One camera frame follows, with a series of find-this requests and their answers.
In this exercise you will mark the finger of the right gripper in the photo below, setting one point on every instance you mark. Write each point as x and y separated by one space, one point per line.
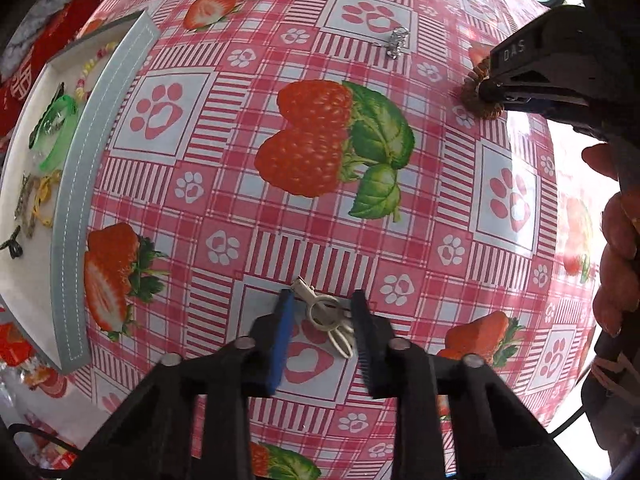
490 92

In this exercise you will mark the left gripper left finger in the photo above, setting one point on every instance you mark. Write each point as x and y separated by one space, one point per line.
272 333

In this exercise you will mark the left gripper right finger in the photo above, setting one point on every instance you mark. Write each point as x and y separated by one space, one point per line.
372 335

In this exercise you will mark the white metal hair clip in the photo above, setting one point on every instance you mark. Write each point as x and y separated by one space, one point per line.
327 314

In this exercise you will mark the black claw hair clip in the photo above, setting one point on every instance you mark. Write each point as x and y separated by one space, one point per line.
12 245

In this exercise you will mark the green translucent bangle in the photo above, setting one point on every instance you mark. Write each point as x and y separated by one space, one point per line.
56 135

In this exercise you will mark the white jewelry tray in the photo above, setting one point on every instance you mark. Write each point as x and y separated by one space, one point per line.
43 290

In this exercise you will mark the person right hand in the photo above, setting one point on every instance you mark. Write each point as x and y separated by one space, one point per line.
619 282

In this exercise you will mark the small silver charm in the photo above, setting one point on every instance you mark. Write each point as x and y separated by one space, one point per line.
396 42

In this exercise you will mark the pink strawberry tablecloth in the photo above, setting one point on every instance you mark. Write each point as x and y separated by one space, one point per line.
264 140

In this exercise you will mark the red printed quilt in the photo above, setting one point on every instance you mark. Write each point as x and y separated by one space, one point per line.
48 27

